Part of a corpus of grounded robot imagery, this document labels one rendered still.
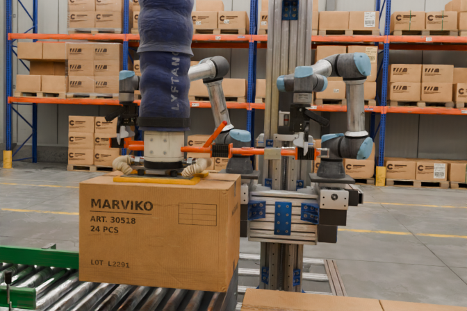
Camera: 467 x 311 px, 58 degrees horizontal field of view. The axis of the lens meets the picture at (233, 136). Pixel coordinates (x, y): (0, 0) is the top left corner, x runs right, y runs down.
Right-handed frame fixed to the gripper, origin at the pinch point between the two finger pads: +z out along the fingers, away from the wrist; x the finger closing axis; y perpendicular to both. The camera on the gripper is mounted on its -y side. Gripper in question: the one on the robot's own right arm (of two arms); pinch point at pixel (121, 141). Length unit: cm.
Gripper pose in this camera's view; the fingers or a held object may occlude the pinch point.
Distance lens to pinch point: 219.5
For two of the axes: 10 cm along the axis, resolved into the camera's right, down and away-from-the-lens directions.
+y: 9.9, 0.4, -1.2
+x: 1.2, -0.5, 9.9
